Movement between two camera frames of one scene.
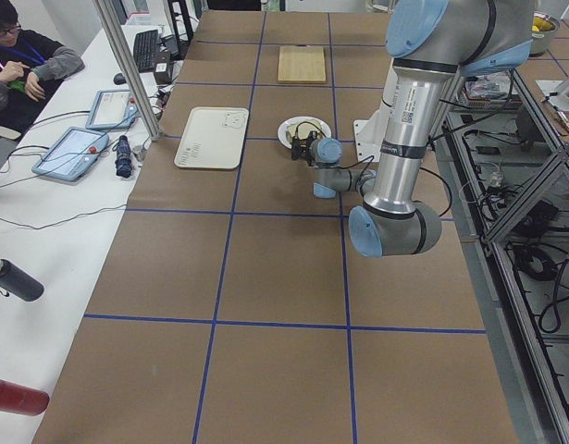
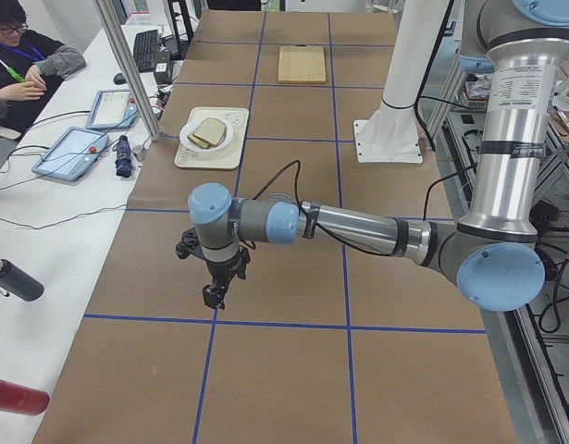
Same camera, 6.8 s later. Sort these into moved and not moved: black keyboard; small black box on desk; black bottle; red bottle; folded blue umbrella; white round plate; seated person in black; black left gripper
Moved: black left gripper; white round plate
Not moved: red bottle; folded blue umbrella; black bottle; seated person in black; black keyboard; small black box on desk
